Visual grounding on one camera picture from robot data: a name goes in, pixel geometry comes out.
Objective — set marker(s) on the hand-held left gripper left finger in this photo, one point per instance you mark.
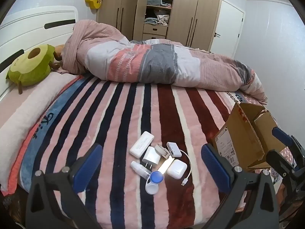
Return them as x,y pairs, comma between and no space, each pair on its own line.
88,165

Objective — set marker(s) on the white charger plug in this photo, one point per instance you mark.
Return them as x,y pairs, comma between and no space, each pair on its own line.
151,156

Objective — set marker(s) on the pile of pale clothes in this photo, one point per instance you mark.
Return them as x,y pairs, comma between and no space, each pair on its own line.
157,19

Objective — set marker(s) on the white earbud case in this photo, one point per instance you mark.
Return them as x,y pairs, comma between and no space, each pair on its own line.
176,169

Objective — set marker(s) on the brown plush toy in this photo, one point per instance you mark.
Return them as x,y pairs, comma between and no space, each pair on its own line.
58,51

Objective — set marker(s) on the white rectangular case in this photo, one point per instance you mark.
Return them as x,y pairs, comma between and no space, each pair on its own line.
141,144

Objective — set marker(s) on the white adapter hub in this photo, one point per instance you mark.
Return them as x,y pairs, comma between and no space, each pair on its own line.
174,149

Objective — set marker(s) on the green avocado plush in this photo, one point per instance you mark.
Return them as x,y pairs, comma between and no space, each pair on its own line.
26,64

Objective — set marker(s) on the blue-lidded white container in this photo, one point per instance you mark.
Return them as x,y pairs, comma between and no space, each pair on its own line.
156,177

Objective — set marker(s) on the wooden wardrobe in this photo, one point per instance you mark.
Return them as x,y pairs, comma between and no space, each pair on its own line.
183,16

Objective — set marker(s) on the striped fleece blanket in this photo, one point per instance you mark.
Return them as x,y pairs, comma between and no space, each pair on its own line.
133,114

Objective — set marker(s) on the lit white light bar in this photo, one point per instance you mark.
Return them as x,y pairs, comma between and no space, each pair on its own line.
165,165

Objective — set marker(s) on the small white bottle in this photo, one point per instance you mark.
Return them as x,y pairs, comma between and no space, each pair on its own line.
140,169

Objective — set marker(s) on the white bed headboard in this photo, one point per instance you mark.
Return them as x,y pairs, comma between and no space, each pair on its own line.
35,32

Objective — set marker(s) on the brown cardboard box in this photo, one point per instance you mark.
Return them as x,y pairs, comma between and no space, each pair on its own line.
240,133

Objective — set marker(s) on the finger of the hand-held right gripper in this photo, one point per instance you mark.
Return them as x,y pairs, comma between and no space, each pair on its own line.
281,136
276,158

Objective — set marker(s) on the long pale pink pillow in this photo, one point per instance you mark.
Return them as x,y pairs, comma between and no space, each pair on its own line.
23,114

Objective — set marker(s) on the grey tape roll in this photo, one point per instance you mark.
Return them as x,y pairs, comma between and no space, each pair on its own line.
157,148

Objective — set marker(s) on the white door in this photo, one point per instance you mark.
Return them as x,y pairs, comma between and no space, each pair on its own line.
226,28

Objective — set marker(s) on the grey folded clothes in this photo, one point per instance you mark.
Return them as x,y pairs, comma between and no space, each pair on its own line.
153,0

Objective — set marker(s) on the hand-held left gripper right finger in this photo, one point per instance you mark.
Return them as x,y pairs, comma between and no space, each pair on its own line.
215,169

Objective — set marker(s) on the pink polka dot bedsheet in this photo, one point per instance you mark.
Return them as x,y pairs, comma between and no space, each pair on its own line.
287,155

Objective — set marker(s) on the pink striped duvet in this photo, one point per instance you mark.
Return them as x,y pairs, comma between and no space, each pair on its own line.
143,59

